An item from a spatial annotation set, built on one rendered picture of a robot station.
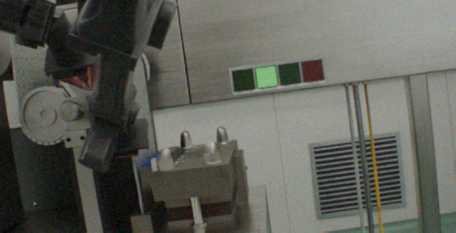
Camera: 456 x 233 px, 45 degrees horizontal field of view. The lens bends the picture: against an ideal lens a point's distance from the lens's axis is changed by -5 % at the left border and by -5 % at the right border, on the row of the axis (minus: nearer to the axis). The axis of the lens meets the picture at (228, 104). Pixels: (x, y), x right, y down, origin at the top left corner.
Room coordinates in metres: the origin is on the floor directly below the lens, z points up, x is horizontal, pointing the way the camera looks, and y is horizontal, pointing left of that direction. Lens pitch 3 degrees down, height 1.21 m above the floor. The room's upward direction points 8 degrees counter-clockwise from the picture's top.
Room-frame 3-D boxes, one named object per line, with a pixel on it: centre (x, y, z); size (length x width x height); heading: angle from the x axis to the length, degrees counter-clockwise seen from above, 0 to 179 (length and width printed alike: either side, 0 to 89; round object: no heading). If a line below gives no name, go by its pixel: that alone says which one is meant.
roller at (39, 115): (1.34, 0.38, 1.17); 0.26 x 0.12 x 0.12; 176
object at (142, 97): (1.32, 0.20, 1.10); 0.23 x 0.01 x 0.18; 176
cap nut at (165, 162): (1.19, 0.14, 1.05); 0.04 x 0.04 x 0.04
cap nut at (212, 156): (1.19, 0.05, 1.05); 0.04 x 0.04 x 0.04
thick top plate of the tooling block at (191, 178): (1.36, 0.08, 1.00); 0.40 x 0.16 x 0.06; 176
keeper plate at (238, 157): (1.37, -0.01, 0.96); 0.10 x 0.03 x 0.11; 176
